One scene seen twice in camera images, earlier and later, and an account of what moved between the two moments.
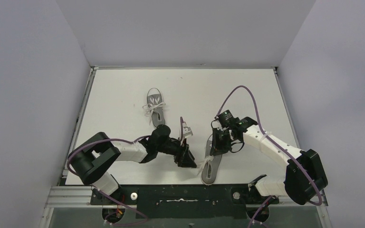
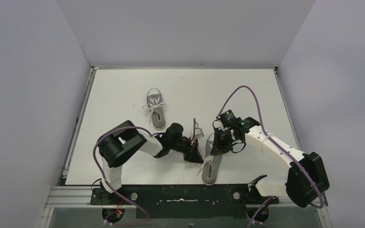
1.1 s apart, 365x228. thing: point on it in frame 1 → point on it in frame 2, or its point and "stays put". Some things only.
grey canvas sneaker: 154,107 stays put
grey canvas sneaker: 210,166 stays put
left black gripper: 182,154 → 190,149
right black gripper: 217,148 stays put
